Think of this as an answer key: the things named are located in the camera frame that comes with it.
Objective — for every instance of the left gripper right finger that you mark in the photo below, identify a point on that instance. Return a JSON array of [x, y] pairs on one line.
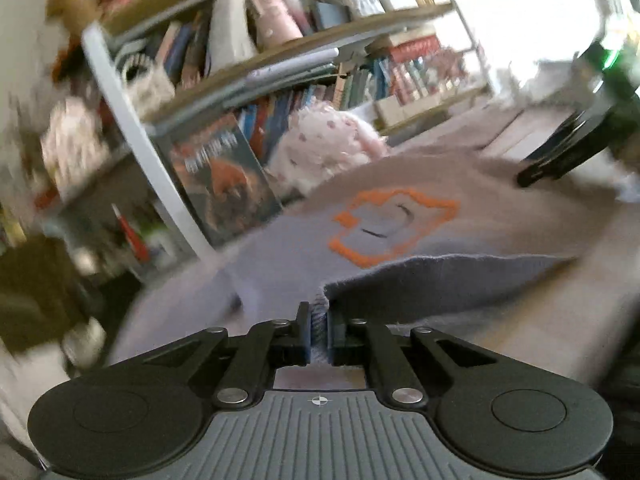
[[373, 347]]

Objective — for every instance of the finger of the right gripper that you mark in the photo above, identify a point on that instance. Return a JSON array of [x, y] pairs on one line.
[[571, 144]]

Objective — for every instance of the Harry Potter book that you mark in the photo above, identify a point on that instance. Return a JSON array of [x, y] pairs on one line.
[[223, 181]]

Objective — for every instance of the pink cylinder container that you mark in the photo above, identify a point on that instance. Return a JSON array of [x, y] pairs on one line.
[[273, 23]]

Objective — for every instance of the red tassel charm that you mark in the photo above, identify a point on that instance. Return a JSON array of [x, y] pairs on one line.
[[137, 245]]

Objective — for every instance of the olive green garment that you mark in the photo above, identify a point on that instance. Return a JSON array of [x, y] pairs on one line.
[[43, 295]]

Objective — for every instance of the white pearl handle purse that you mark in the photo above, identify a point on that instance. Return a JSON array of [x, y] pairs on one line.
[[146, 84]]

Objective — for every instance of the white tablet on shelf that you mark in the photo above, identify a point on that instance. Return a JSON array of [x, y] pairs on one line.
[[292, 66]]

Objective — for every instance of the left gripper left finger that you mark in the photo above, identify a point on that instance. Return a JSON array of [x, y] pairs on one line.
[[266, 347]]

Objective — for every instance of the white wooden bookshelf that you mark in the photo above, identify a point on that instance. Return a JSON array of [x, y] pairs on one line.
[[208, 97]]

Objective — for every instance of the pink bunny plush toy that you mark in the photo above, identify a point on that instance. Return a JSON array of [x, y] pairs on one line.
[[320, 143]]

